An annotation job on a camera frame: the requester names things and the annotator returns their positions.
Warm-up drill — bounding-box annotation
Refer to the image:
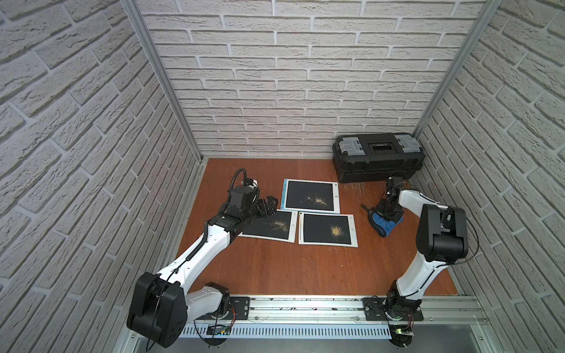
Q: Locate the blue microfiber cloth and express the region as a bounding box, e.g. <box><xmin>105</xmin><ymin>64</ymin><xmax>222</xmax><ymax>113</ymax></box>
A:
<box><xmin>368</xmin><ymin>210</ymin><xmax>404</xmax><ymax>238</ymax></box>

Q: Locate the small white drawing tablet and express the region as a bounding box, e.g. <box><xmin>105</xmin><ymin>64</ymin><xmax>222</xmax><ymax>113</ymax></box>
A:
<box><xmin>299</xmin><ymin>213</ymin><xmax>358</xmax><ymax>248</ymax></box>

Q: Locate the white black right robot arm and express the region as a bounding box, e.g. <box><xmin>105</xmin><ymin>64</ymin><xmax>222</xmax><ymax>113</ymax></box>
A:
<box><xmin>369</xmin><ymin>188</ymin><xmax>469</xmax><ymax>321</ymax></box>

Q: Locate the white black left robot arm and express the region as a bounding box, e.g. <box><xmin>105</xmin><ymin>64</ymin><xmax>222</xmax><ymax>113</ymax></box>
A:
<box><xmin>126</xmin><ymin>197</ymin><xmax>278</xmax><ymax>348</ymax></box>

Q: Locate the large white drawing tablet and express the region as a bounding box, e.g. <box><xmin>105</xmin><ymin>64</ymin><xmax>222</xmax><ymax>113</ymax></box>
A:
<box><xmin>240</xmin><ymin>210</ymin><xmax>298</xmax><ymax>244</ymax></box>

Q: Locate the blue framed drawing tablet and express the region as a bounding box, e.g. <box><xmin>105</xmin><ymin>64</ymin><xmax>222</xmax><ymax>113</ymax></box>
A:
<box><xmin>280</xmin><ymin>179</ymin><xmax>341</xmax><ymax>214</ymax></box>

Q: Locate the black plastic toolbox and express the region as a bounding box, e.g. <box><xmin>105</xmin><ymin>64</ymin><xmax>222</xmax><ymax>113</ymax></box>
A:
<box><xmin>332</xmin><ymin>133</ymin><xmax>425</xmax><ymax>183</ymax></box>

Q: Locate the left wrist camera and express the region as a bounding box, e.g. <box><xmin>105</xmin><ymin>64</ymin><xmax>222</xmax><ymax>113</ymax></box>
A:
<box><xmin>227</xmin><ymin>178</ymin><xmax>260</xmax><ymax>209</ymax></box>

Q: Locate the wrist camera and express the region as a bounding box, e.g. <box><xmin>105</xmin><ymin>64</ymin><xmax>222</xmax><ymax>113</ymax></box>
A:
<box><xmin>227</xmin><ymin>178</ymin><xmax>260</xmax><ymax>209</ymax></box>
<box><xmin>386</xmin><ymin>176</ymin><xmax>405</xmax><ymax>193</ymax></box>

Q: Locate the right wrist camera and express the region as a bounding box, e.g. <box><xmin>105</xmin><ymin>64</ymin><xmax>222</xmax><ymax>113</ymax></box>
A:
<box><xmin>386</xmin><ymin>176</ymin><xmax>405</xmax><ymax>193</ymax></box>

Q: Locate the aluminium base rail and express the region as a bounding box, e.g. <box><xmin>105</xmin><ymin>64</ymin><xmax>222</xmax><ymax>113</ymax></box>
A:
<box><xmin>163</xmin><ymin>295</ymin><xmax>488</xmax><ymax>347</ymax></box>

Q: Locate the right aluminium corner post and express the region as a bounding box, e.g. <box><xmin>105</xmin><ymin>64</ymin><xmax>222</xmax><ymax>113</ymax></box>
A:
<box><xmin>412</xmin><ymin>0</ymin><xmax>503</xmax><ymax>138</ymax></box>

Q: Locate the aluminium corner post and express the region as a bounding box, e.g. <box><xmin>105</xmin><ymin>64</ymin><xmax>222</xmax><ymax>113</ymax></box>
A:
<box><xmin>122</xmin><ymin>0</ymin><xmax>203</xmax><ymax>162</ymax></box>
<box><xmin>412</xmin><ymin>0</ymin><xmax>503</xmax><ymax>138</ymax></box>

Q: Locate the left aluminium corner post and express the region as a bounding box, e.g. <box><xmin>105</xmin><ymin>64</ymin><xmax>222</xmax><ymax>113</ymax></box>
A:
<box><xmin>122</xmin><ymin>0</ymin><xmax>203</xmax><ymax>162</ymax></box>

